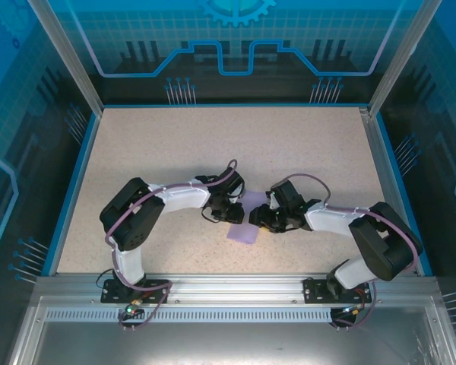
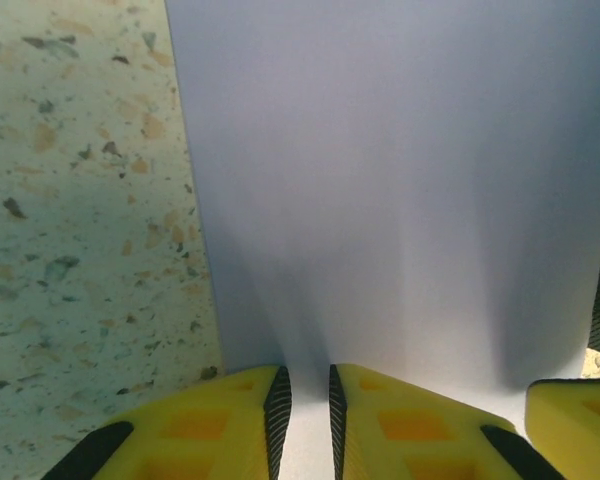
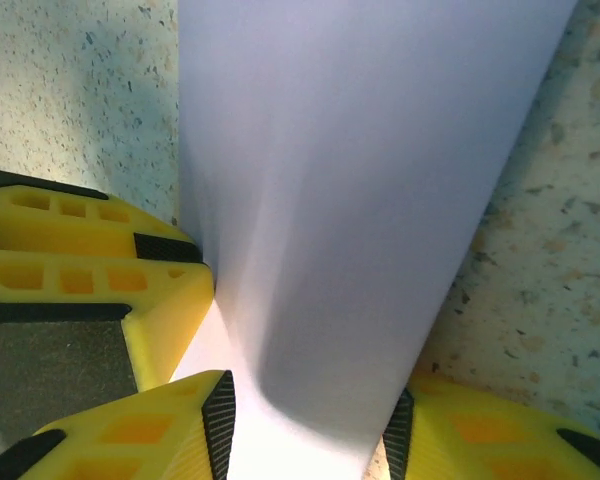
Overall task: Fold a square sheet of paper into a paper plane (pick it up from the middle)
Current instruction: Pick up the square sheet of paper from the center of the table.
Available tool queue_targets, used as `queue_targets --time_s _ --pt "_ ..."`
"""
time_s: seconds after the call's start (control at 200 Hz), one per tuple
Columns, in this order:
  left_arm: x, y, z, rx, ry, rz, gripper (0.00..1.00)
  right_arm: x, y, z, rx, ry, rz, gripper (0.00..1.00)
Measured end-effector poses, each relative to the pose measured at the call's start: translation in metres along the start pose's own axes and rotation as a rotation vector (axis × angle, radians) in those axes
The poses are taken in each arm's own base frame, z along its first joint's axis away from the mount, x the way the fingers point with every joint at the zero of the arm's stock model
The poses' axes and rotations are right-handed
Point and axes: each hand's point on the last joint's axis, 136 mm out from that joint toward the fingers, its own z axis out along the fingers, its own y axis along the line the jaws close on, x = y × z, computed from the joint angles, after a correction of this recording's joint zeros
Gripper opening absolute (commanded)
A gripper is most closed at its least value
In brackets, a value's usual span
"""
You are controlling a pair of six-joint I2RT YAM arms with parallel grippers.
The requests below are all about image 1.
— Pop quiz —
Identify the aluminium mounting rail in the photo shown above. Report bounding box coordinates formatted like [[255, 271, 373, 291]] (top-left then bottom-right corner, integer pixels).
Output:
[[36, 272, 440, 305]]

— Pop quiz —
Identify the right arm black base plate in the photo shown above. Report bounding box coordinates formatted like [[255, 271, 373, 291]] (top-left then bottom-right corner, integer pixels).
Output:
[[302, 277, 369, 305]]

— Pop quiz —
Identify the purple paper sheet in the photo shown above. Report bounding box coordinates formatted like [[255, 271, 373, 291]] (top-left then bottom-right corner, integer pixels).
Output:
[[226, 191, 267, 245]]

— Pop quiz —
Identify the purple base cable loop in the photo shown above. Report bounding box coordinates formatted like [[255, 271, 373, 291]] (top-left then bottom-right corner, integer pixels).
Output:
[[117, 281, 173, 331], [332, 277, 378, 330]]

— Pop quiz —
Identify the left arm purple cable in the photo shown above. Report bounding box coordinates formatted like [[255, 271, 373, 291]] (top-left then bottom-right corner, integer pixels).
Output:
[[104, 158, 239, 290]]

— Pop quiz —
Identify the slotted aluminium cable duct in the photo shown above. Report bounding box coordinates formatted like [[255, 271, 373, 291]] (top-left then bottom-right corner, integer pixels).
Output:
[[44, 308, 334, 323]]

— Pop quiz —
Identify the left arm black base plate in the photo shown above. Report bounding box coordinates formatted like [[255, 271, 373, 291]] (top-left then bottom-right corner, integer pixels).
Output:
[[100, 279, 171, 305]]

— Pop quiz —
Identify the aluminium side rail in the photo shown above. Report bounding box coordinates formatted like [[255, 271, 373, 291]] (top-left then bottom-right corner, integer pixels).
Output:
[[358, 106, 421, 275]]

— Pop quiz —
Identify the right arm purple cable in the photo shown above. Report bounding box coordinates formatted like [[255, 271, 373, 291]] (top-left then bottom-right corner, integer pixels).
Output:
[[284, 173, 423, 282]]

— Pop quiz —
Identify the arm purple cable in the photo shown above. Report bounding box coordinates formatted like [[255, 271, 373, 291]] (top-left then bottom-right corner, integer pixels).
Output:
[[284, 173, 423, 282], [104, 158, 239, 290]]

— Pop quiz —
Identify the metal sheet tray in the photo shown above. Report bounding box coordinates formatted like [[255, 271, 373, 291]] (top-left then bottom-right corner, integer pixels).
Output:
[[7, 296, 456, 365]]

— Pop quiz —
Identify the aluminium frame post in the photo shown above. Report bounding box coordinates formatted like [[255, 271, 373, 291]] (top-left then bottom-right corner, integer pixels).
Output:
[[367, 0, 442, 117], [26, 0, 104, 115]]

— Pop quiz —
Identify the blue table edge strip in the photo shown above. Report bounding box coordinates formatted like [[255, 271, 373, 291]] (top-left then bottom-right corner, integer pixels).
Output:
[[40, 112, 103, 278], [372, 113, 434, 278]]

